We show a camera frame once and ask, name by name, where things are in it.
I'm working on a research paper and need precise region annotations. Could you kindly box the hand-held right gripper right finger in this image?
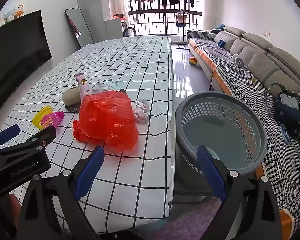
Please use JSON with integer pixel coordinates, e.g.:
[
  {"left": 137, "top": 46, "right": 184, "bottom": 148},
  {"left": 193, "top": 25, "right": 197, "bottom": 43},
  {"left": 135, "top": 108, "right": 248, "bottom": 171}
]
[{"left": 196, "top": 145, "right": 283, "bottom": 240}]

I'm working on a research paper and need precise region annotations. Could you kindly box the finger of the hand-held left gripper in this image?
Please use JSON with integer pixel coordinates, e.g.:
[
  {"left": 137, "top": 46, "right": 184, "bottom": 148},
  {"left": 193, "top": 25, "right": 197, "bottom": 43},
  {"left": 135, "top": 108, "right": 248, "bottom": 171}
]
[
  {"left": 0, "top": 124, "right": 21, "bottom": 153},
  {"left": 26, "top": 125, "right": 57, "bottom": 153}
]

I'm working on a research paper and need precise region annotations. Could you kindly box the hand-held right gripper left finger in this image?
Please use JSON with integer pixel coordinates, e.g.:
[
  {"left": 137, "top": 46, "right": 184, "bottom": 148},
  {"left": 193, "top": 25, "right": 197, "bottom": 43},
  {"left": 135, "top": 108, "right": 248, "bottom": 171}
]
[{"left": 20, "top": 145, "right": 105, "bottom": 240}]

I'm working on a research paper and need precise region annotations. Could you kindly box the grey perforated laundry basket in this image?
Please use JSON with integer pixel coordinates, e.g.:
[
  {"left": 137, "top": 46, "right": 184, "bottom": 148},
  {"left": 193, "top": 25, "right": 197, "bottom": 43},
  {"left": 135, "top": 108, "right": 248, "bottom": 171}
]
[{"left": 174, "top": 92, "right": 268, "bottom": 198}]

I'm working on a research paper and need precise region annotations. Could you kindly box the beige fluffy hair clip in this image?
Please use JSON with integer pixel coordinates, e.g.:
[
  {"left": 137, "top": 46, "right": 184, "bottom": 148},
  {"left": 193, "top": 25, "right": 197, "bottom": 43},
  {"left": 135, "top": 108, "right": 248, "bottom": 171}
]
[{"left": 62, "top": 86, "right": 83, "bottom": 112}]

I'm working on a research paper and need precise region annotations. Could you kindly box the pink toy basket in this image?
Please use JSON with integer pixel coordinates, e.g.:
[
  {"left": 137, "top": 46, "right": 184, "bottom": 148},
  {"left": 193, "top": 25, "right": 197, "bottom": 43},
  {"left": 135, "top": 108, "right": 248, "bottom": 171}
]
[{"left": 41, "top": 111, "right": 65, "bottom": 130}]

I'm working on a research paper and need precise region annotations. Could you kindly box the purple rug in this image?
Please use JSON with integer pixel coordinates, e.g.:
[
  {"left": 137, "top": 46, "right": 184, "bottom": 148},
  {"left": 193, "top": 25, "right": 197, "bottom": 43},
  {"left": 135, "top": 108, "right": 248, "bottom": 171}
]
[{"left": 130, "top": 197, "right": 223, "bottom": 240}]

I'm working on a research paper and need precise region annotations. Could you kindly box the red plastic bag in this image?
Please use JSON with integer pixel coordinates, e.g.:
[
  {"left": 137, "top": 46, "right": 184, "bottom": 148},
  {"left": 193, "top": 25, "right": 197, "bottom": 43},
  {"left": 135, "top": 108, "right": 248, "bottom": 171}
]
[{"left": 72, "top": 91, "right": 140, "bottom": 152}]

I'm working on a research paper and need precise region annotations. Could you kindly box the pink snack packet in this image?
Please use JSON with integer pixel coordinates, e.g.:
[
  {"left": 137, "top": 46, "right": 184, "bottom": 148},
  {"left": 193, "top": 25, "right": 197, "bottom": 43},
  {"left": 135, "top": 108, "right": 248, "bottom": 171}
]
[{"left": 73, "top": 73, "right": 95, "bottom": 103}]

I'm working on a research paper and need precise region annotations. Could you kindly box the black television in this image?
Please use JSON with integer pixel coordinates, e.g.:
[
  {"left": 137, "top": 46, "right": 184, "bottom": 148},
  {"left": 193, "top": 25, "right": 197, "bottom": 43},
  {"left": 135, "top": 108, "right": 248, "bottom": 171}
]
[{"left": 0, "top": 10, "right": 53, "bottom": 125}]

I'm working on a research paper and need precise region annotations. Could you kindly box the white light-blue packet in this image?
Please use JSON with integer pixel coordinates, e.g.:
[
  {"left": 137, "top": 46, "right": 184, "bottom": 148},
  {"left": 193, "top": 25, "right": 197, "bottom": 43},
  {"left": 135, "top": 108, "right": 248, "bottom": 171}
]
[{"left": 91, "top": 78, "right": 127, "bottom": 94}]

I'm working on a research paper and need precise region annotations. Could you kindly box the crumpled pink white wrapper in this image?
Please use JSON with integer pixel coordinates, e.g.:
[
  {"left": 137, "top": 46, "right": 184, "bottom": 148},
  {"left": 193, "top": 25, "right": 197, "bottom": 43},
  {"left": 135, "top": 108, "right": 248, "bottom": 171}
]
[{"left": 131, "top": 99, "right": 150, "bottom": 125}]

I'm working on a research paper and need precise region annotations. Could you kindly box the small blue white pouch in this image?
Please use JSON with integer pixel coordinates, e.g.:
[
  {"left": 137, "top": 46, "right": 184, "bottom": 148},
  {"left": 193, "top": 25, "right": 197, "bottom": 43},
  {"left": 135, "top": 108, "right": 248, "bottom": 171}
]
[{"left": 279, "top": 124, "right": 292, "bottom": 143}]

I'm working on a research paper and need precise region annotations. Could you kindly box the dark blue headset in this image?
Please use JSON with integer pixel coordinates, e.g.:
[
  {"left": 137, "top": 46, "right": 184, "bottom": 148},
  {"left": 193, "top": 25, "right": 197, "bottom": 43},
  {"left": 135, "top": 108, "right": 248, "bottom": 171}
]
[{"left": 264, "top": 83, "right": 300, "bottom": 138}]

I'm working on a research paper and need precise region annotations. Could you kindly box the grey sofa with checked cover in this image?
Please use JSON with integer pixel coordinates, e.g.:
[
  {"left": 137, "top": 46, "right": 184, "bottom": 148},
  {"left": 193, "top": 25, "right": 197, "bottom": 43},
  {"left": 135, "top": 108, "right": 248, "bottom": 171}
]
[{"left": 187, "top": 29, "right": 300, "bottom": 238}]

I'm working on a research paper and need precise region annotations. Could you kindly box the white checked tablecloth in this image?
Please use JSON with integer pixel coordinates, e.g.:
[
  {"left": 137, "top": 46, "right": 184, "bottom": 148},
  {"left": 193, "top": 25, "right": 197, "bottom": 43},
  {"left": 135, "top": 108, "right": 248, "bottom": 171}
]
[{"left": 0, "top": 35, "right": 177, "bottom": 228}]

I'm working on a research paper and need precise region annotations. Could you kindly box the leaning mirror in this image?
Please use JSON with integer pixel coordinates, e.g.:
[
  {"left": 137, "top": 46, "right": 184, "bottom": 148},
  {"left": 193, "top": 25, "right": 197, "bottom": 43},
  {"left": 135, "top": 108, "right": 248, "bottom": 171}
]
[{"left": 65, "top": 8, "right": 95, "bottom": 48}]

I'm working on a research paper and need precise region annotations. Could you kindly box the small white fan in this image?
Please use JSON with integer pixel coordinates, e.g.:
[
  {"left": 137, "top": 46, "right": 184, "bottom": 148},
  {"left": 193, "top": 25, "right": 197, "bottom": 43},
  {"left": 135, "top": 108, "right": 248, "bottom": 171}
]
[{"left": 232, "top": 53, "right": 246, "bottom": 67}]

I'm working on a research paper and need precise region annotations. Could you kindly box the beige sofa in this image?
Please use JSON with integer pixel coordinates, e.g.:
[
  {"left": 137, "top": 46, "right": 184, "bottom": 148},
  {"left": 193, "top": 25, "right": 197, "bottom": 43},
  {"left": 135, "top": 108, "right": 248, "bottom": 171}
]
[{"left": 214, "top": 25, "right": 300, "bottom": 155}]

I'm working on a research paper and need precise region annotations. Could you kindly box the orange white plush toy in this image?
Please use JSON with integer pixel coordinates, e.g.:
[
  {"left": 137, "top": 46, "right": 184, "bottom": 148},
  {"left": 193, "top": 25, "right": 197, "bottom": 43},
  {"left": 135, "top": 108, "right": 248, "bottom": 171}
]
[{"left": 14, "top": 4, "right": 25, "bottom": 18}]

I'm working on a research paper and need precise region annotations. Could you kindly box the white cabinet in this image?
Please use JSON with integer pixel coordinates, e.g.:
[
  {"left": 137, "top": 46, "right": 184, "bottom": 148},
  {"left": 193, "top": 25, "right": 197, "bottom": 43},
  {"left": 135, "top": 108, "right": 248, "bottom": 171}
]
[{"left": 104, "top": 17, "right": 124, "bottom": 40}]

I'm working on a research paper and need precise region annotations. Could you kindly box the black garment stand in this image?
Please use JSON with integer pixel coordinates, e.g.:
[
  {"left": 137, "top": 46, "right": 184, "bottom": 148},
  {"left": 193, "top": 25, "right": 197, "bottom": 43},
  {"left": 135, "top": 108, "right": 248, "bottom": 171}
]
[{"left": 175, "top": 9, "right": 190, "bottom": 48}]

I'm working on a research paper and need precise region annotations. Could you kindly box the black window grille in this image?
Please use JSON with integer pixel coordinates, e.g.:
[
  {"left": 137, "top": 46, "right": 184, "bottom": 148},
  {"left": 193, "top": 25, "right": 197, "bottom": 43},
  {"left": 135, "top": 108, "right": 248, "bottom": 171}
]
[{"left": 124, "top": 0, "right": 204, "bottom": 36}]

